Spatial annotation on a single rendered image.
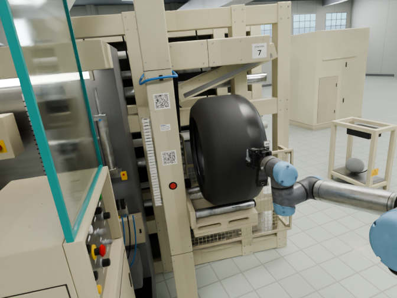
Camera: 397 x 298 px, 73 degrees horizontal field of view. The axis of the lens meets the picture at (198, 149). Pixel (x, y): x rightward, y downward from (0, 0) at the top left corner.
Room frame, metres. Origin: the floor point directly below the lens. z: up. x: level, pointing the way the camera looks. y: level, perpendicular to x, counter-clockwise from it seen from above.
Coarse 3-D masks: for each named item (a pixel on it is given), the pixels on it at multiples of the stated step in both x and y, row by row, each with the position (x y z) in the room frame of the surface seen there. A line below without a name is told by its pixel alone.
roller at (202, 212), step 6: (228, 204) 1.29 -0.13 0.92; (234, 204) 1.29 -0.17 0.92; (240, 204) 1.29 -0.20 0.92; (246, 204) 1.29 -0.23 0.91; (252, 204) 1.30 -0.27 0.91; (198, 210) 1.26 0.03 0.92; (204, 210) 1.26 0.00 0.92; (210, 210) 1.26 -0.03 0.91; (216, 210) 1.26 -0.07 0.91; (222, 210) 1.27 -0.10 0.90; (228, 210) 1.27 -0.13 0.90; (234, 210) 1.28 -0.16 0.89; (198, 216) 1.24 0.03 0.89
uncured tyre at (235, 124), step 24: (216, 96) 1.43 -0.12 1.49; (240, 96) 1.40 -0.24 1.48; (192, 120) 1.54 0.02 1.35; (216, 120) 1.22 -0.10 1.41; (240, 120) 1.23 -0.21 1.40; (192, 144) 1.62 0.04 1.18; (216, 144) 1.16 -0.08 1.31; (240, 144) 1.16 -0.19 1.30; (216, 168) 1.14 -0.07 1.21; (240, 168) 1.14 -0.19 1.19; (216, 192) 1.16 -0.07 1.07; (240, 192) 1.18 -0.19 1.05
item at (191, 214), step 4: (188, 196) 1.37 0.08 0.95; (188, 200) 1.33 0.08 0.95; (188, 204) 1.29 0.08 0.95; (192, 204) 1.29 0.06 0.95; (188, 208) 1.25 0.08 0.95; (192, 208) 1.24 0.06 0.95; (188, 212) 1.25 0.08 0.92; (192, 212) 1.20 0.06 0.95; (188, 216) 1.28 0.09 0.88; (192, 216) 1.20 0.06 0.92; (192, 220) 1.20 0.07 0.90; (192, 224) 1.20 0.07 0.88; (196, 224) 1.21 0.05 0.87; (192, 228) 1.20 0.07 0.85
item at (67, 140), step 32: (0, 0) 0.59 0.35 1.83; (32, 0) 0.77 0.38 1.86; (64, 0) 1.12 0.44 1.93; (32, 32) 0.71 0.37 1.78; (64, 32) 1.01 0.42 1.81; (32, 64) 0.65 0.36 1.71; (64, 64) 0.92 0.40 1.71; (32, 96) 0.59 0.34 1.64; (64, 96) 0.83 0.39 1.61; (64, 128) 0.76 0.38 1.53; (64, 160) 0.69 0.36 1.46; (96, 160) 1.06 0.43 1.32; (64, 192) 0.63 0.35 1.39; (64, 224) 0.59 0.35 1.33
